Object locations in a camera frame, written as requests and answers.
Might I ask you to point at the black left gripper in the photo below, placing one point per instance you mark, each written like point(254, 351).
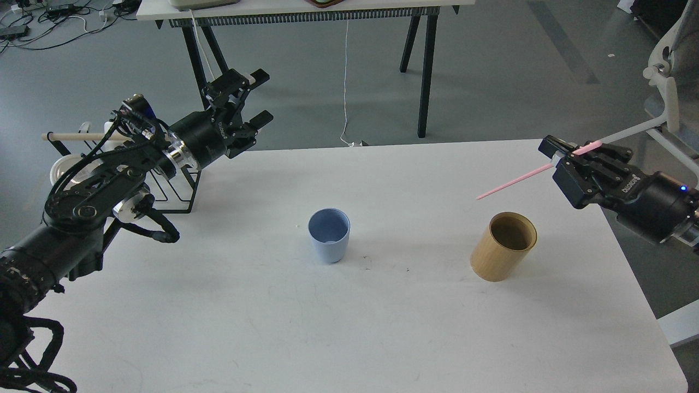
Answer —
point(219, 129)

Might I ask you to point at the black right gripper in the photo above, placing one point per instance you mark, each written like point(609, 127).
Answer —
point(656, 207)

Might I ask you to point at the pink chopstick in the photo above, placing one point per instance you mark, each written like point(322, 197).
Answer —
point(524, 177)

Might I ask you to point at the blue cup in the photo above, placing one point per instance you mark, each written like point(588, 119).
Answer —
point(329, 231)

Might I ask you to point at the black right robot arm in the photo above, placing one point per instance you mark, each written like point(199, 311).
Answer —
point(655, 206)

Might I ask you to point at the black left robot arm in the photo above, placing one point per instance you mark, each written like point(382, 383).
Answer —
point(103, 192)

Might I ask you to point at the white background table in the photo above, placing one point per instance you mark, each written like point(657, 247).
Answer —
point(348, 71)

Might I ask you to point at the wooden cylinder holder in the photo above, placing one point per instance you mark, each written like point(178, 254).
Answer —
point(508, 238)

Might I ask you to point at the white office chair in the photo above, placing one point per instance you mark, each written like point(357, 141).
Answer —
point(672, 69)

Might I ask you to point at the wooden dowel on rack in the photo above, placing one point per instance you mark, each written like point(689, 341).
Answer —
point(81, 137)

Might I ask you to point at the white plate in rack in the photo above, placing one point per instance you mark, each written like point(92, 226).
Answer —
point(63, 164)

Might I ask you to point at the black wire dish rack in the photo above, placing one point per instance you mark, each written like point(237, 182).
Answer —
point(172, 195)

